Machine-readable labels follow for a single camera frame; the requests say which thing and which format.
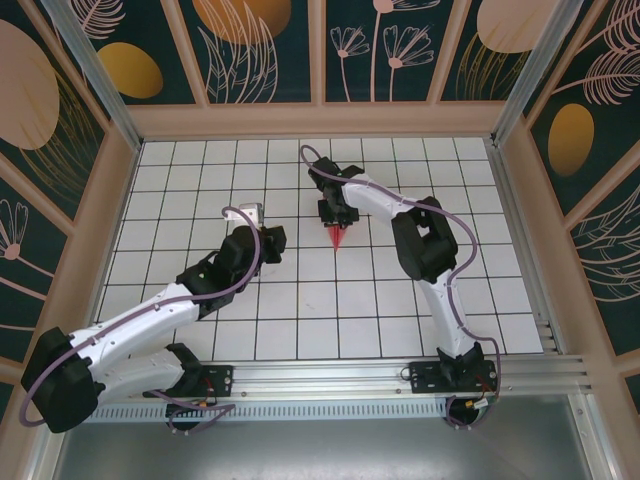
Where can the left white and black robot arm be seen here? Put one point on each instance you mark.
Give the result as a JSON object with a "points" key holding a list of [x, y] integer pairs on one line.
{"points": [[140, 320]]}

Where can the aluminium side rail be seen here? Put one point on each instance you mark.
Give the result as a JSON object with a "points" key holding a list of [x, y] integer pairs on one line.
{"points": [[522, 240]]}

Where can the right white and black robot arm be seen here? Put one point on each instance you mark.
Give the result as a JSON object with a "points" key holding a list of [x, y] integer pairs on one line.
{"points": [[425, 240]]}

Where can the grey metal panel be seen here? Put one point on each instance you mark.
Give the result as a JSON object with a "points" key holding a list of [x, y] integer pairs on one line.
{"points": [[320, 450]]}

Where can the long aluminium mounting rail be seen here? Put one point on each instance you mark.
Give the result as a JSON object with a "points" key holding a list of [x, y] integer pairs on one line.
{"points": [[320, 375]]}

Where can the aluminium frame profile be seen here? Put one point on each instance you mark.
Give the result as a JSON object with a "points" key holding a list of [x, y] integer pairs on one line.
{"points": [[47, 450], [595, 445]]}

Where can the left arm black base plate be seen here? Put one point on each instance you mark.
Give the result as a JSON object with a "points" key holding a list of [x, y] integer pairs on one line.
{"points": [[220, 375]]}

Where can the aluminium corner post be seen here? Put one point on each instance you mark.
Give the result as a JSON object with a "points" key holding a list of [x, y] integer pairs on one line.
{"points": [[102, 80], [531, 75]]}

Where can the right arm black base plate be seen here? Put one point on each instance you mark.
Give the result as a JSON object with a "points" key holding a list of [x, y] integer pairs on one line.
{"points": [[425, 377]]}

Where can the pink cloth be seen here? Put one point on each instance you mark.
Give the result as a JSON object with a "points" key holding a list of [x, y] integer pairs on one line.
{"points": [[337, 240]]}

